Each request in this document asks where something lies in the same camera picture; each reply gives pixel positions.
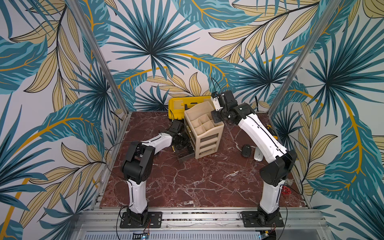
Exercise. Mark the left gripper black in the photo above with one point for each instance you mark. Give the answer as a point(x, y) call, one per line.
point(186, 144)

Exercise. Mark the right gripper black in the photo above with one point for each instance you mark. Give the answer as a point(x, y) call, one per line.
point(217, 115)

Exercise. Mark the beige drawer organizer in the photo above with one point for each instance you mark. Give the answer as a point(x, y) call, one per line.
point(205, 135)

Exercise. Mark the black computer mouse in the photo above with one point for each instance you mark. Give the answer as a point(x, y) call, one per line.
point(246, 151)

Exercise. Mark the white computer mouse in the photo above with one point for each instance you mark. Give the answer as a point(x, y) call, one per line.
point(258, 155)

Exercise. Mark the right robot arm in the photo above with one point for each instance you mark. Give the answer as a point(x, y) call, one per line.
point(280, 160)

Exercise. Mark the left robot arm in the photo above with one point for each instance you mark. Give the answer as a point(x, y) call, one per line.
point(138, 165)

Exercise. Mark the yellow black toolbox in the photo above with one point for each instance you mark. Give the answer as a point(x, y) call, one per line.
point(177, 106)

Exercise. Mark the red small object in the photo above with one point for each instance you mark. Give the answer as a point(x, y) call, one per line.
point(286, 190)

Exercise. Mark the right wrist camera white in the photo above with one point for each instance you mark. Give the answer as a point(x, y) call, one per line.
point(216, 100)

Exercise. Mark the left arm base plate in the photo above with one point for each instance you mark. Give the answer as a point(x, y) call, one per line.
point(131, 220)

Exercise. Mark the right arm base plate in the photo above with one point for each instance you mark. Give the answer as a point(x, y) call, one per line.
point(256, 219)

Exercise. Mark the aluminium front rail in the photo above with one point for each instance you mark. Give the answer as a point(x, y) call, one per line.
point(200, 223)

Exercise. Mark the right aluminium corner post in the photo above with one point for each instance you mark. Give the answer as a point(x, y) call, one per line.
point(313, 35)

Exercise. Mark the aluminium corner post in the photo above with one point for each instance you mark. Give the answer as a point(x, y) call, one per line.
point(82, 21)
point(313, 35)

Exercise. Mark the left aluminium corner post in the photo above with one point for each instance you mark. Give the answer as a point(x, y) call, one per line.
point(82, 21)

